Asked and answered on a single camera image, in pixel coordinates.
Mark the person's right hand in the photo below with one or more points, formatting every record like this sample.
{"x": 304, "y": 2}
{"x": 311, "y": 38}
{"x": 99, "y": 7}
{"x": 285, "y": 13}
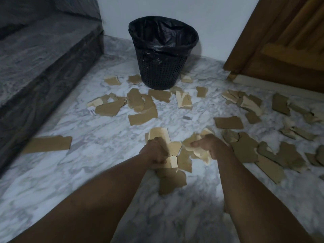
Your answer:
{"x": 216, "y": 148}

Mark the person's left hand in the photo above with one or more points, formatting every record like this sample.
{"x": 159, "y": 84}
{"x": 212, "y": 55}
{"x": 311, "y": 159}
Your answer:
{"x": 155, "y": 153}

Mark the torn brown paper piece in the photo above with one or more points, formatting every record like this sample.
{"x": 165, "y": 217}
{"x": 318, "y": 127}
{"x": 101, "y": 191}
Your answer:
{"x": 158, "y": 132}
{"x": 189, "y": 149}

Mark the scatter of brown paper pieces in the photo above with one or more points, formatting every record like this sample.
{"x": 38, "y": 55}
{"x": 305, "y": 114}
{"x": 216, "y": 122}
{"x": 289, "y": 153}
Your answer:
{"x": 141, "y": 116}

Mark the black bin with liner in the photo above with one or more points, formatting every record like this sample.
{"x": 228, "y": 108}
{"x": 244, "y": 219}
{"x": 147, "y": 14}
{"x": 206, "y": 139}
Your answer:
{"x": 162, "y": 70}

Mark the person's right forearm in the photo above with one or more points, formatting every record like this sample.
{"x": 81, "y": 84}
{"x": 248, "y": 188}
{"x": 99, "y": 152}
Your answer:
{"x": 253, "y": 204}

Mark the person's left forearm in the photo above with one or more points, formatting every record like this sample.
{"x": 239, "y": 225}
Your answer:
{"x": 88, "y": 207}

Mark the brown wooden door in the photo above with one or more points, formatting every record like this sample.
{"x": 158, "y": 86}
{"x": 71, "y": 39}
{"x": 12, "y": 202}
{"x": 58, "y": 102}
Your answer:
{"x": 298, "y": 48}

